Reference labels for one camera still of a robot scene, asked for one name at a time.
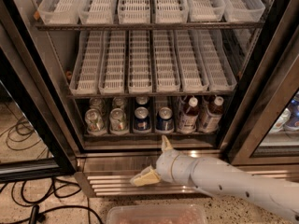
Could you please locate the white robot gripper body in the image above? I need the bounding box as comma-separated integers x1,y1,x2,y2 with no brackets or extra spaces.
156,149,198,185

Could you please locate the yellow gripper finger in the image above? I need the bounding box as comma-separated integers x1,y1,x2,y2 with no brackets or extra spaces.
130,166,161,187
162,135,173,151

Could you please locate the pepsi can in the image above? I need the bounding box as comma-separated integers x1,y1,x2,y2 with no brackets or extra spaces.
284,92,299,132
156,106,174,133
135,96,150,109
133,106,151,133

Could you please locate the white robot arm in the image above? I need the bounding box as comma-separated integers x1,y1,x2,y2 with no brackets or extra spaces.
130,136,299,224

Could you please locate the green soda can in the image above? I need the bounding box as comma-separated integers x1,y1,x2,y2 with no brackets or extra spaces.
85,108,107,135
109,108,128,135
112,97,127,110
90,98,106,114

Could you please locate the middle shelf tray three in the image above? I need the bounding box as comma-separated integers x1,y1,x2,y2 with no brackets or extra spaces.
128,31,152,93

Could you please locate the shelf tray three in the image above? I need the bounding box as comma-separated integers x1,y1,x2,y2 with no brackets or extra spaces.
128,31,152,93
118,0,150,24

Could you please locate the front left green soda can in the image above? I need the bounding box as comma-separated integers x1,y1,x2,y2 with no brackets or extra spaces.
85,108,107,135

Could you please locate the rear left green soda can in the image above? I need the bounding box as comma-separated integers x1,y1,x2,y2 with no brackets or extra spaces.
90,98,106,114

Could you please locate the middle shelf tray two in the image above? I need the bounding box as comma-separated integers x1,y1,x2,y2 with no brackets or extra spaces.
98,31,126,94

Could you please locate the shelf tray two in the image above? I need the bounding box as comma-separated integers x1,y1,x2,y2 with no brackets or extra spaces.
78,0,117,24
98,31,126,94

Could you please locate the middle shelf tray five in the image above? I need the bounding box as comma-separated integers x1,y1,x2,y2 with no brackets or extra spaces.
174,30,208,93

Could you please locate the shelf tray five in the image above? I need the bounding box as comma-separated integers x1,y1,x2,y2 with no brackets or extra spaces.
187,0,226,22
174,30,208,93

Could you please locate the middle shelf tray six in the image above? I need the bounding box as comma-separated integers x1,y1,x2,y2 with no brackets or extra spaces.
197,30,236,91

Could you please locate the shelf tray six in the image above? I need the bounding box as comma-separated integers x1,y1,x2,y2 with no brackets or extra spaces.
197,30,236,91
223,0,265,22

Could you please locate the middle shelf tray four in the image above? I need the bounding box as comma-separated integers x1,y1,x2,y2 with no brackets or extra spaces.
152,30,180,92

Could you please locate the shelf tray four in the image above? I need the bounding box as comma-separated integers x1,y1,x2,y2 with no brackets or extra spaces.
154,0,189,24
152,30,180,92

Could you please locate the right glass fridge door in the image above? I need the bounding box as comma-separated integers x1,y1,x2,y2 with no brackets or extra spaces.
228,27,299,166

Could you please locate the glass fridge door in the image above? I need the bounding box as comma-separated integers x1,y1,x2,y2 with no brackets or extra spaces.
0,27,76,183
228,27,299,166

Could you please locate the stainless steel fridge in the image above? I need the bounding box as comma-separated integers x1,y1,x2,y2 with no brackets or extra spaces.
0,0,298,197

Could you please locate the middle shelf tray one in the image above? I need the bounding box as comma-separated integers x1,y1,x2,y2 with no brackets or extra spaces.
69,31,103,95

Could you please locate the shelf tray one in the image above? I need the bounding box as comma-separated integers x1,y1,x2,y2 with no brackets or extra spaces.
37,0,80,25
69,31,103,95

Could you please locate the white can behind right door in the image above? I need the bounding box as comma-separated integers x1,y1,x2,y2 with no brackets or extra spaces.
270,108,291,133

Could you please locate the left glass fridge door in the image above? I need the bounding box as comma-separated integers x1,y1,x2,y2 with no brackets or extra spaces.
0,27,76,183

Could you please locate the top shelf tray four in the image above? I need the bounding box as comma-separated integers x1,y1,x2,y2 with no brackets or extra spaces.
154,0,189,24

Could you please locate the top shelf tray five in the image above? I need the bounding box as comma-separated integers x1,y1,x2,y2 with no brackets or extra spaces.
187,0,226,22

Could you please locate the top shelf tray three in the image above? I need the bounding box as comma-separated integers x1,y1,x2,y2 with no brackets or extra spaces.
118,0,150,24

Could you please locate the top shelf tray two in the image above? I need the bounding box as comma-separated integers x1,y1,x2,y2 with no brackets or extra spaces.
78,0,117,24

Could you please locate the top shelf tray six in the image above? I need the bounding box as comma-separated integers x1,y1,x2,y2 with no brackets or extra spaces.
223,0,265,22

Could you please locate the top shelf tray one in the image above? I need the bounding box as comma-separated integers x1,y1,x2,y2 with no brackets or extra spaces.
37,0,80,25

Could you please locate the left tea bottle white cap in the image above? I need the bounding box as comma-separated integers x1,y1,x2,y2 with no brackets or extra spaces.
178,97,199,133

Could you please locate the tea bottle white cap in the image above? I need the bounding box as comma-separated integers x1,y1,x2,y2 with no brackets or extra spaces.
178,97,199,133
198,96,224,133

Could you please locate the clear plastic bin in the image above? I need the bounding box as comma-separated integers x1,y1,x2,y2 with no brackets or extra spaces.
106,204,208,224

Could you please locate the right tea bottle white cap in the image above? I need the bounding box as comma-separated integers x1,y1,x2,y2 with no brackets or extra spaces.
198,96,224,133

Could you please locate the black floor cable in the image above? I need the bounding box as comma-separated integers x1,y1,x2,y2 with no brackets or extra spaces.
0,176,105,224

